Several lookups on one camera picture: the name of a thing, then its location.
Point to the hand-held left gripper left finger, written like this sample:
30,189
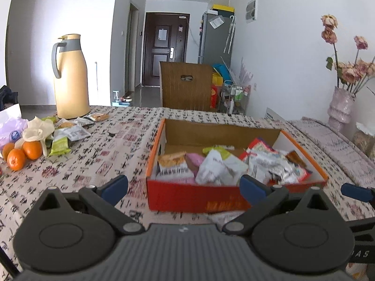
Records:
112,189

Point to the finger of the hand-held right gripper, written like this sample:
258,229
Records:
356,192
363,225

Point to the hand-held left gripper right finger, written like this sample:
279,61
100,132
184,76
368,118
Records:
253,189

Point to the silver snack packet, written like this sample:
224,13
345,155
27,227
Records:
272,169

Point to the large red snack bag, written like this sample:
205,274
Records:
257,145

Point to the white green-edged snack packet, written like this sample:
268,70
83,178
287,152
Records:
218,151

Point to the brown snack packet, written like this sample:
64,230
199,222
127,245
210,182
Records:
296,158

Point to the pink snack packet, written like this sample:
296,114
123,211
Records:
194,161

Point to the white brown oat crisp packet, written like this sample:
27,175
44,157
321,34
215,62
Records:
172,164

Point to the red cardboard box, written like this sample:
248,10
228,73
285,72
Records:
181,196

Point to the glass jar with white lid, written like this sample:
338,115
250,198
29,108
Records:
363,140

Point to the white printed snack packet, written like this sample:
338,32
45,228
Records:
76,133

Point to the green snack packet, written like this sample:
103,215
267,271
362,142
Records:
60,147
49,119

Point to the brown-topped snack packet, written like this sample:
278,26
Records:
66,124
99,117

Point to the white slotted panel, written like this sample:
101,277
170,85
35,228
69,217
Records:
275,114

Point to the pink ceramic vase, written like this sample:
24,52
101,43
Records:
339,108

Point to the light blue box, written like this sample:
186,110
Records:
124,103

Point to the white spray bottle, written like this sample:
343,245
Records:
115,96

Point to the cream crumpled bag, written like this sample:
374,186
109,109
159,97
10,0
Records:
36,128

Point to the red carton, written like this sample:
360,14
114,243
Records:
216,96

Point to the yellow thermos jug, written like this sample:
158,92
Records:
71,87

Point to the yellow bag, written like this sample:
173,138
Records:
217,79

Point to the pale dried plume bunch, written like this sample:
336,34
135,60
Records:
243,73

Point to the purple plastic bag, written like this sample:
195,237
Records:
8,134

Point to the wooden chair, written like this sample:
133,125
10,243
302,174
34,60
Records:
181,93

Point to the dried rose bouquet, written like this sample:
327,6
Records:
351,71

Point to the blue plastic dustpan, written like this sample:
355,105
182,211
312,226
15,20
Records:
221,70

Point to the white plastic bag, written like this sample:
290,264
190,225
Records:
10,115

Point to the dark brown entrance door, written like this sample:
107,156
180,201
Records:
158,64

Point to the black bag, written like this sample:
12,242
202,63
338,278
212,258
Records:
7,96

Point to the grey interior door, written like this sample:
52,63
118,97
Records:
133,49

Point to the grey refrigerator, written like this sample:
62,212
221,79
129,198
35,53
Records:
214,45

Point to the white folded umbrella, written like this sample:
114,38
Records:
230,33

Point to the white paper sheet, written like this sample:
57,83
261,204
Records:
216,22

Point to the yellow and black box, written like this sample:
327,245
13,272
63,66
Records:
223,8

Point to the white wall outlet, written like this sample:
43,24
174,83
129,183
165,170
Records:
255,87

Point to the white wall panel box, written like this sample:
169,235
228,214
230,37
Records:
252,10

